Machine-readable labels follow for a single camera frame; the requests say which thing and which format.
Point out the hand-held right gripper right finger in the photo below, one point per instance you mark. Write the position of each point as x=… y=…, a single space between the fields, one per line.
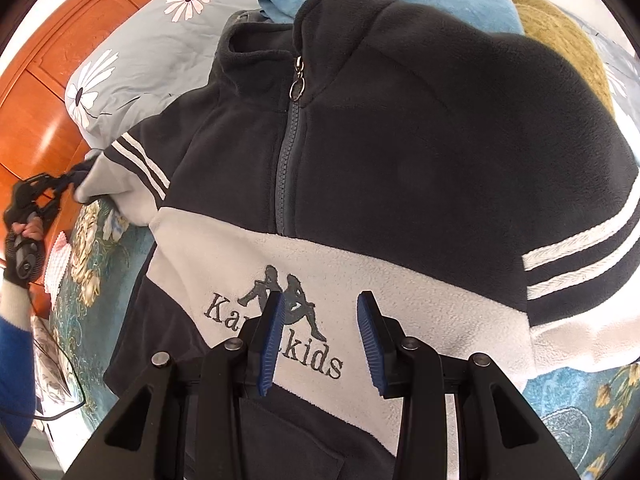
x=372 y=345

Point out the daisy print grey duvet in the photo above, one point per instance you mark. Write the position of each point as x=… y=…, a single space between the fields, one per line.
x=150 y=60

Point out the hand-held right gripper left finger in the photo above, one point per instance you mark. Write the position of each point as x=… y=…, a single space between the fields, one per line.
x=272 y=340

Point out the orange wooden headboard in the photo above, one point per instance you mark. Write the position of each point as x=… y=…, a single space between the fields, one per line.
x=60 y=50

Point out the person's left hand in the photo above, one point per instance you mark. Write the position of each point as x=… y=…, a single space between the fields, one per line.
x=32 y=231

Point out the dark grey fleece jacket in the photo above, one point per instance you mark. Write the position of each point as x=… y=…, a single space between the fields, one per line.
x=425 y=135

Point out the teal floral blanket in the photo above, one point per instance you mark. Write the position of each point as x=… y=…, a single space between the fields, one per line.
x=100 y=310

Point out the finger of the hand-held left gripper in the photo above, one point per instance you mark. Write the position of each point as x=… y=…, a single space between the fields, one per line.
x=50 y=206
x=52 y=181

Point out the mustard knitted sweater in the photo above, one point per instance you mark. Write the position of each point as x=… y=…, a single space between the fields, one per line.
x=565 y=45

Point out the white textured cloth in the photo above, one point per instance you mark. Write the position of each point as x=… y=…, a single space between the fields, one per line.
x=57 y=260

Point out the person's left forearm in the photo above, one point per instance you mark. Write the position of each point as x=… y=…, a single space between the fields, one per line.
x=15 y=370

